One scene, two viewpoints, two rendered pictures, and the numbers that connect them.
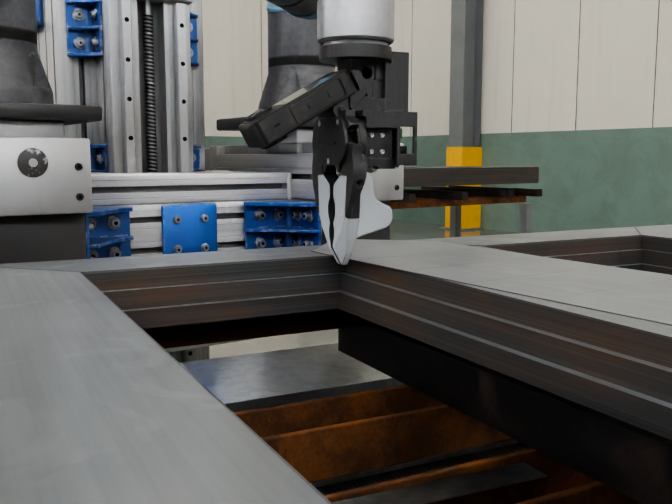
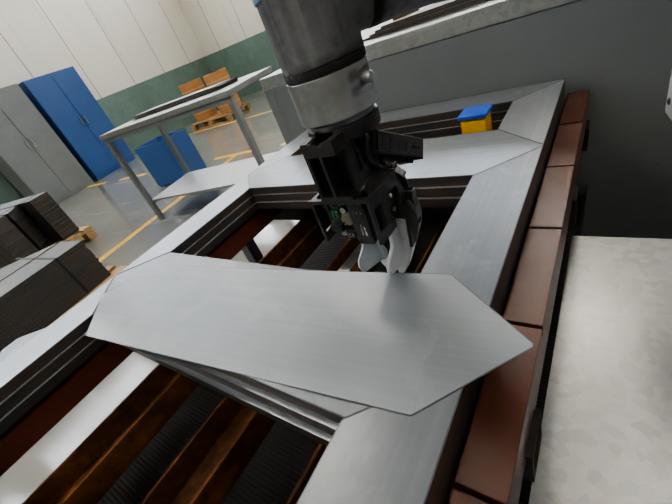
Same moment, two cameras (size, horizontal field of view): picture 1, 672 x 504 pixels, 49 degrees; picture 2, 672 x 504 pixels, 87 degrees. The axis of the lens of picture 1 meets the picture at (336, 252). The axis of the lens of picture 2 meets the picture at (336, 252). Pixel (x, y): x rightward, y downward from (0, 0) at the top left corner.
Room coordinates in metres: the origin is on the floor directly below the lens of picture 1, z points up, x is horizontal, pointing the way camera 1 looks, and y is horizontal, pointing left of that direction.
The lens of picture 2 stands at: (1.06, -0.18, 1.16)
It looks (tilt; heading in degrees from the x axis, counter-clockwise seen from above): 32 degrees down; 161
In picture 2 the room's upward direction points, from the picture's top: 23 degrees counter-clockwise
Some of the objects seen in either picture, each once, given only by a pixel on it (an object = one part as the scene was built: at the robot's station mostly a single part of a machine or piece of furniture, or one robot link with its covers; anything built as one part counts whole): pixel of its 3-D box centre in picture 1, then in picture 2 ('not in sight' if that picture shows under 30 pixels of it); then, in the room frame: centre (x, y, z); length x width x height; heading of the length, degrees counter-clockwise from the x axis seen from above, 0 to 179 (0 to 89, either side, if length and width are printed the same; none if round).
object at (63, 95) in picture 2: not in sight; (80, 126); (-8.10, -1.06, 0.97); 1.00 x 0.49 x 1.95; 125
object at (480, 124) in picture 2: not in sight; (480, 157); (0.48, 0.43, 0.78); 0.05 x 0.05 x 0.19; 27
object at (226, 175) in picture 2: not in sight; (208, 150); (-2.64, 0.27, 0.49); 1.60 x 0.70 x 0.99; 39
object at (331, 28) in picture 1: (354, 27); (336, 95); (0.75, -0.02, 1.10); 0.08 x 0.08 x 0.05
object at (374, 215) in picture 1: (365, 218); (373, 253); (0.73, -0.03, 0.91); 0.06 x 0.03 x 0.09; 117
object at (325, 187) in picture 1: (350, 216); (396, 255); (0.76, -0.01, 0.91); 0.06 x 0.03 x 0.09; 117
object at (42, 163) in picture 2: not in sight; (28, 150); (-7.47, -1.96, 0.97); 1.00 x 0.49 x 1.95; 125
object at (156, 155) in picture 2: not in sight; (172, 158); (-4.35, 0.00, 0.29); 0.61 x 0.43 x 0.57; 34
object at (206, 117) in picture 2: not in sight; (212, 99); (-7.88, 1.54, 0.47); 1.32 x 0.80 x 0.95; 35
